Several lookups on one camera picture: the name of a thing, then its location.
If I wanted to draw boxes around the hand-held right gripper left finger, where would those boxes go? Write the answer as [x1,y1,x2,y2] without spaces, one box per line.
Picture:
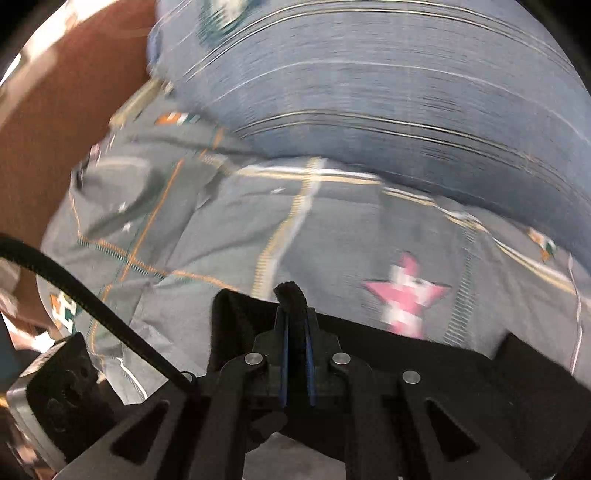
[54,305,291,480]

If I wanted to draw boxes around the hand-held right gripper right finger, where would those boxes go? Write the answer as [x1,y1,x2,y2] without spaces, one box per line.
[304,308,533,480]

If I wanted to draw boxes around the black pants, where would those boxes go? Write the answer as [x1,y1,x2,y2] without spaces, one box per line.
[209,280,591,480]

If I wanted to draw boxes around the grey printed bed sheet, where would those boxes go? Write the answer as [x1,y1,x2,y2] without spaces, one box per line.
[39,76,583,416]

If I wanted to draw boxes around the brown wooden bed board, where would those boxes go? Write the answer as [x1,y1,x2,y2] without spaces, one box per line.
[0,0,160,326]

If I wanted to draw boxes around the black cable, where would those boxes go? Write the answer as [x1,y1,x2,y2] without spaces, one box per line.
[0,232,195,385]

